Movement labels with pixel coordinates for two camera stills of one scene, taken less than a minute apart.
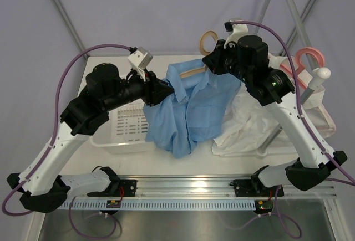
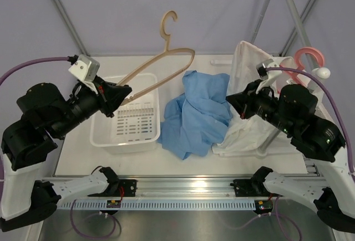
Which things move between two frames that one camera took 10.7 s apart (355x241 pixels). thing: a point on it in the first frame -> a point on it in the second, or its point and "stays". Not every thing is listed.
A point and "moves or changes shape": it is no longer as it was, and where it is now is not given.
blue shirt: (194, 112) moves or changes shape
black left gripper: (155, 90) -> (112, 96)
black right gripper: (214, 60) -> (242, 102)
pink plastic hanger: (299, 66) stays
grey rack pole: (275, 133) stays
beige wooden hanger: (204, 51) -> (167, 38)
